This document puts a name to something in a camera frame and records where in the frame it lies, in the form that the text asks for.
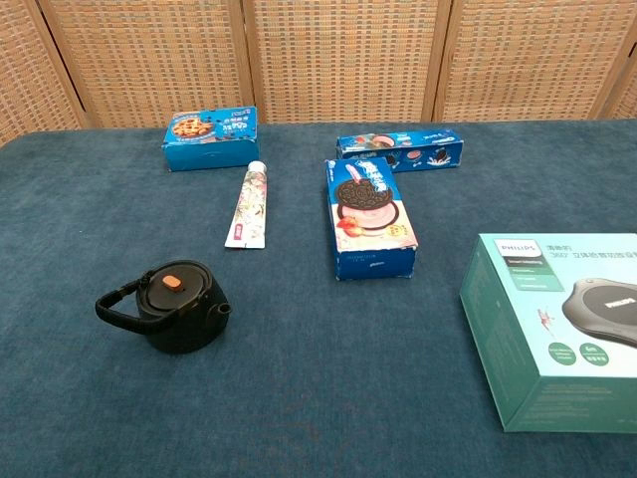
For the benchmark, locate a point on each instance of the small black teapot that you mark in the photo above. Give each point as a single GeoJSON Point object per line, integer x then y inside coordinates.
{"type": "Point", "coordinates": [184, 313]}

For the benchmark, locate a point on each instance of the blue pink Oreo box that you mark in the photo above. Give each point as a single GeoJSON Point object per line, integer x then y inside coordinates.
{"type": "Point", "coordinates": [370, 219]}

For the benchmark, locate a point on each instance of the floral toothpaste tube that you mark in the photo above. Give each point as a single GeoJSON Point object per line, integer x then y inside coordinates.
{"type": "Point", "coordinates": [249, 209]}

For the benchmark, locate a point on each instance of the blue table cloth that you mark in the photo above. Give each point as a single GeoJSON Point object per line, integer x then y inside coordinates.
{"type": "Point", "coordinates": [298, 348]}

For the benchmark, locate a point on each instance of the long blue Oreo box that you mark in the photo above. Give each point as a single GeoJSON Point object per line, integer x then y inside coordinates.
{"type": "Point", "coordinates": [398, 149]}

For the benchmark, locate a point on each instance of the blue chocolate chip cookie box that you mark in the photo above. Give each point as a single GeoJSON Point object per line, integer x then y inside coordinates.
{"type": "Point", "coordinates": [211, 144]}

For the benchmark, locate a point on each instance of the woven bamboo folding screen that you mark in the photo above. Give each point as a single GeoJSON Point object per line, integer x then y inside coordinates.
{"type": "Point", "coordinates": [318, 55]}

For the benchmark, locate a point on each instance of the teal Philips speaker box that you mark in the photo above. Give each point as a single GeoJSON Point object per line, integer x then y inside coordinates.
{"type": "Point", "coordinates": [557, 328]}

